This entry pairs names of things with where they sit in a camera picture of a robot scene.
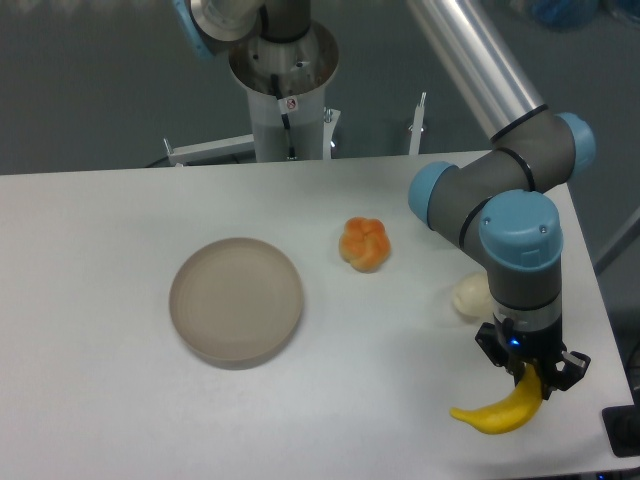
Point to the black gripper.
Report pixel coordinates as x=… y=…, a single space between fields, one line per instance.
x=532 y=336

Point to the yellow banana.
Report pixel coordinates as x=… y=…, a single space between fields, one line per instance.
x=508 y=414

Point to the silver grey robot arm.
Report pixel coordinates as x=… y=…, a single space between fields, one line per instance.
x=495 y=210

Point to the black device at table edge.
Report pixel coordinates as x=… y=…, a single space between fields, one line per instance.
x=622 y=428

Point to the orange knotted bread roll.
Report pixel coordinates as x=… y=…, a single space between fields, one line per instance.
x=364 y=244

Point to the beige round plate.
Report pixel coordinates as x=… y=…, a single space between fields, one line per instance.
x=236 y=302

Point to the white metal bracket right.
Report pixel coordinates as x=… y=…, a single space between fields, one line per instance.
x=417 y=126

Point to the white metal bracket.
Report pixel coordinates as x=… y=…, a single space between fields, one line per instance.
x=417 y=126
x=210 y=153

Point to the white metal bracket left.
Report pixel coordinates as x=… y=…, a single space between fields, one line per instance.
x=210 y=153

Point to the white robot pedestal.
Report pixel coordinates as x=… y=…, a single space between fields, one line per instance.
x=285 y=85

